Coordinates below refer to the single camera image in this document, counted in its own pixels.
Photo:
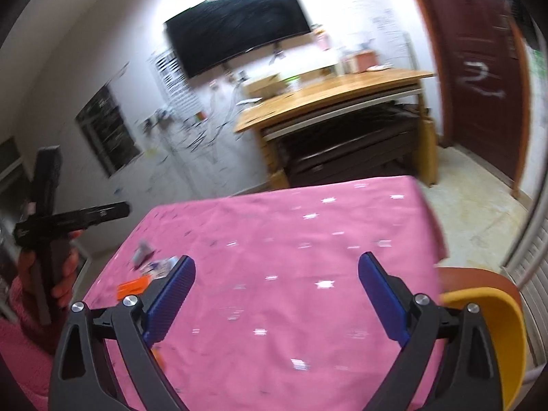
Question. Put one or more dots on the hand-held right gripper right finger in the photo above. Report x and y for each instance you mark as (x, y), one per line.
(381, 295)

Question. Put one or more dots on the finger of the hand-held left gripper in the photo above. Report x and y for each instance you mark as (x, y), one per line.
(94, 216)

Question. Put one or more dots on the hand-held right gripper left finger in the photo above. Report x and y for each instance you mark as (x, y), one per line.
(171, 295)

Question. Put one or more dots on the white blue wrapper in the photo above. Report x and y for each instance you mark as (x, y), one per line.
(160, 267)

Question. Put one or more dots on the orange carton box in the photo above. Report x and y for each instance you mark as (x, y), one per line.
(132, 287)

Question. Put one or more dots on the grey mushroom-shaped object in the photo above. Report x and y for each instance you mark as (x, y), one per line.
(143, 251)

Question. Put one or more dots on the yellow plastic chair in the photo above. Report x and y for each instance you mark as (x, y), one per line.
(492, 321)

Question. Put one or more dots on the person's left forearm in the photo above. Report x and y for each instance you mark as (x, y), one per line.
(21, 342)

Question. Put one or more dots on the person's left hand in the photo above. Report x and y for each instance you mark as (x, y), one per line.
(68, 274)

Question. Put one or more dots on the pink star tablecloth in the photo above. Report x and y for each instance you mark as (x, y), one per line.
(278, 231)

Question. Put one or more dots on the white slatted door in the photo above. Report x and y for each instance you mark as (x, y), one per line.
(531, 274)

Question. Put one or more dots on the white eye chart poster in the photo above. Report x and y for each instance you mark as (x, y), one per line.
(180, 90)

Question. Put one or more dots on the wooden desk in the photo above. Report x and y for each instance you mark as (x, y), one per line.
(325, 94)

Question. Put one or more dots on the white cloth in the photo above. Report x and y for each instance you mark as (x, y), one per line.
(380, 67)

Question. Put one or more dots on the white jar green lid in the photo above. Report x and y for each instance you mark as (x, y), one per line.
(293, 82)

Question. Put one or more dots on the clear plastic container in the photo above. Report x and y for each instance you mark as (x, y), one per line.
(359, 60)

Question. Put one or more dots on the dark red door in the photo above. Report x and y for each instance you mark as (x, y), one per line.
(479, 51)

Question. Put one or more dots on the dark wall niche shelf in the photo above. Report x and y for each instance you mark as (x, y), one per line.
(107, 132)

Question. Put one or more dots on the black wall television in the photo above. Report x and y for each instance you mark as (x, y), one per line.
(239, 25)

